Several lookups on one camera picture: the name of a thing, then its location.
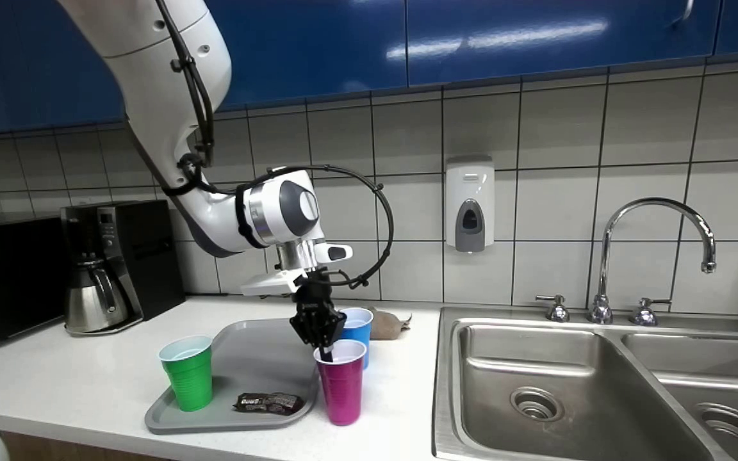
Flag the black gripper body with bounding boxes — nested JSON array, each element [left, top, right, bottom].
[[290, 273, 346, 346]]

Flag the magenta plastic cup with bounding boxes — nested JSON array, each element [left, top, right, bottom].
[[313, 338, 366, 426]]

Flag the blue plastic cup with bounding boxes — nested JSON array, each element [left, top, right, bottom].
[[336, 307, 373, 366]]

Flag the green plastic cup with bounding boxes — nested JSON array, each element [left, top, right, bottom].
[[158, 335, 213, 411]]

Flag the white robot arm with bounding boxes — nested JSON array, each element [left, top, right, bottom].
[[59, 0, 350, 360]]

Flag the grey plastic tray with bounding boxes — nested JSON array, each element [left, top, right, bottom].
[[143, 318, 317, 437]]

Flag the dark candy bar wrapper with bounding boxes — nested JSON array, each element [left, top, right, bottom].
[[234, 393, 305, 416]]

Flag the stainless steel sink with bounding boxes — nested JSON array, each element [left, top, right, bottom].
[[431, 311, 738, 461]]

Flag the white soap dispenser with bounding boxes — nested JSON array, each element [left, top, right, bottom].
[[445, 161, 494, 254]]

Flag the steel coffee maker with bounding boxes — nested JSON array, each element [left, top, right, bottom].
[[62, 200, 184, 335]]

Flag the chrome kitchen faucet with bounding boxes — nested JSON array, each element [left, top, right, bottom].
[[533, 195, 720, 328]]

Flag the black microwave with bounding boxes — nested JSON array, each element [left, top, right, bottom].
[[0, 218, 68, 343]]

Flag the blue upper cabinets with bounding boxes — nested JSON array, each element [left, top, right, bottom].
[[0, 0, 738, 132]]

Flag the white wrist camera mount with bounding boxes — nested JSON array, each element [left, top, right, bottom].
[[241, 270, 303, 297]]

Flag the black power cable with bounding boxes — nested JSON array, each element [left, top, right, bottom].
[[154, 0, 396, 293]]

